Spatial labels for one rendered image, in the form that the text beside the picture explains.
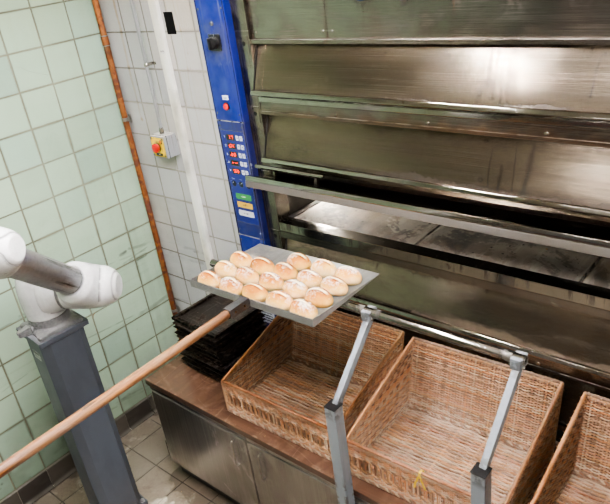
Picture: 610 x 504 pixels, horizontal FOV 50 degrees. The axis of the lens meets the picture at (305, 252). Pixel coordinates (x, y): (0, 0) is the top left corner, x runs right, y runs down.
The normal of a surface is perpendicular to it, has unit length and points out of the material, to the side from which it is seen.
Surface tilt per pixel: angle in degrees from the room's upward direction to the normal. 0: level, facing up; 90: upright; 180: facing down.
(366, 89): 70
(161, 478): 0
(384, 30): 90
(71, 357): 90
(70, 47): 90
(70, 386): 90
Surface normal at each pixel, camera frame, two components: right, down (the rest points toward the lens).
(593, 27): -0.64, 0.42
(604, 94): -0.66, 0.07
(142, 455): -0.13, -0.89
